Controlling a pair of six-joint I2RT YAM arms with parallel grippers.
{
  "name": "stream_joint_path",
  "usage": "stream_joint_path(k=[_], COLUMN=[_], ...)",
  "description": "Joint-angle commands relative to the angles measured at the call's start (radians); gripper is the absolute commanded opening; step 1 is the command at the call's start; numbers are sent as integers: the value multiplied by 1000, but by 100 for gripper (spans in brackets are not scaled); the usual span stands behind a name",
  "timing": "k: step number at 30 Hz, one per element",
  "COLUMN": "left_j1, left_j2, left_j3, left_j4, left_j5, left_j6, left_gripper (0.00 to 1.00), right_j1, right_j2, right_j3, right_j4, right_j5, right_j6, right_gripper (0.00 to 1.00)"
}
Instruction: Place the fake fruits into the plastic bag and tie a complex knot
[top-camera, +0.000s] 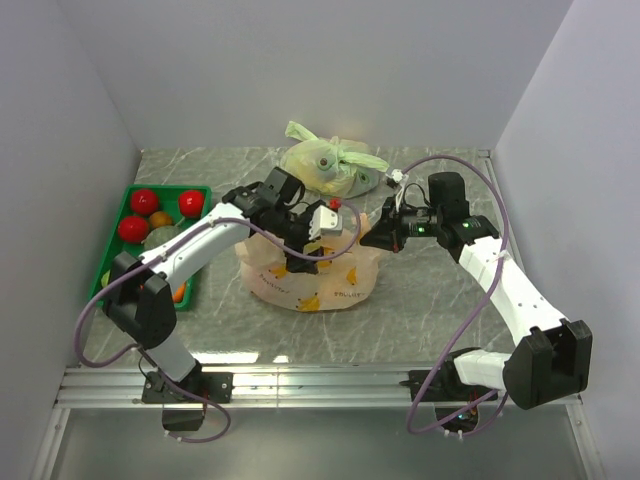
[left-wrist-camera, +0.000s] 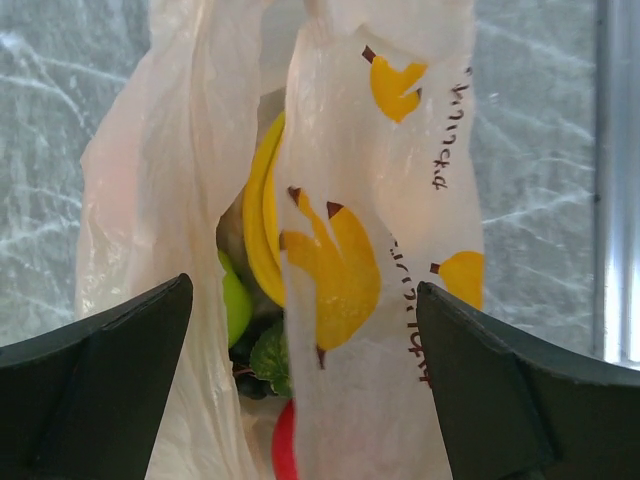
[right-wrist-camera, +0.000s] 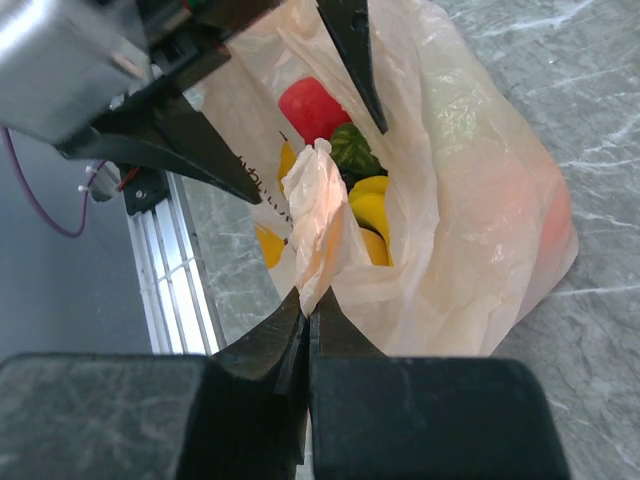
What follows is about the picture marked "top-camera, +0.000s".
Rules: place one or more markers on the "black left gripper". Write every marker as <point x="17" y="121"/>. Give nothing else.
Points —
<point x="298" y="264"/>

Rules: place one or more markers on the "orange banana-print plastic bag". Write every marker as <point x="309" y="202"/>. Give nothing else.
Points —
<point x="339" y="284"/>

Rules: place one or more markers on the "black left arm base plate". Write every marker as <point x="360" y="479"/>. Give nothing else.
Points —
<point x="214" y="386"/>

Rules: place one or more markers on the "green tied plastic bag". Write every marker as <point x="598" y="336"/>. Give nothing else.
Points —
<point x="333" y="166"/>

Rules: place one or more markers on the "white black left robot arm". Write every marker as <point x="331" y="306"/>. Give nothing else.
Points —
<point x="140" y="299"/>

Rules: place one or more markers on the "red fake apple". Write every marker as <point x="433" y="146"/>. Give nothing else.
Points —
<point x="133" y="229"/>
<point x="144" y="202"/>
<point x="191" y="203"/>

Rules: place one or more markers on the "red fake apple lower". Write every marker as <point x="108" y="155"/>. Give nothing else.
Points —
<point x="133" y="229"/>

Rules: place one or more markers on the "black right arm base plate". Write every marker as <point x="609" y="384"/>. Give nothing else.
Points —
<point x="445" y="387"/>

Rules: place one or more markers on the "small brown-orange fake fruit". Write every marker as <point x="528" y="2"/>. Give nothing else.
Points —
<point x="160" y="219"/>

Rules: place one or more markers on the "red fake apple top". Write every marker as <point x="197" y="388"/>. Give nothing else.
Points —
<point x="191" y="203"/>

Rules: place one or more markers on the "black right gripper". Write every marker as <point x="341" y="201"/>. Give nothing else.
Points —
<point x="388" y="233"/>

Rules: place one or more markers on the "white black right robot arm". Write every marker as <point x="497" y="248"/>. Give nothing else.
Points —
<point x="552" y="354"/>

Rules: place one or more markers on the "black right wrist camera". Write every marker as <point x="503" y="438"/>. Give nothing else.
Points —
<point x="448" y="194"/>

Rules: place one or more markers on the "aluminium mounting rail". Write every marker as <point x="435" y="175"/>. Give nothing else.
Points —
<point x="252" y="386"/>

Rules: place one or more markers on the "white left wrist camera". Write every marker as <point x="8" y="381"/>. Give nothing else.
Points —
<point x="325" y="221"/>

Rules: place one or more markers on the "fake orange in tray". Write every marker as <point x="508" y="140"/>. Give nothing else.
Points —
<point x="178" y="295"/>

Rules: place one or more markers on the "green netted fake melon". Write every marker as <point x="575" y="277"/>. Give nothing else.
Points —
<point x="160" y="236"/>

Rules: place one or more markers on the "green plastic fruit tray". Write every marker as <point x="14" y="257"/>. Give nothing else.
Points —
<point x="168" y="198"/>

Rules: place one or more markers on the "red fake apple left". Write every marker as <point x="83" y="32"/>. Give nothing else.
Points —
<point x="144" y="202"/>

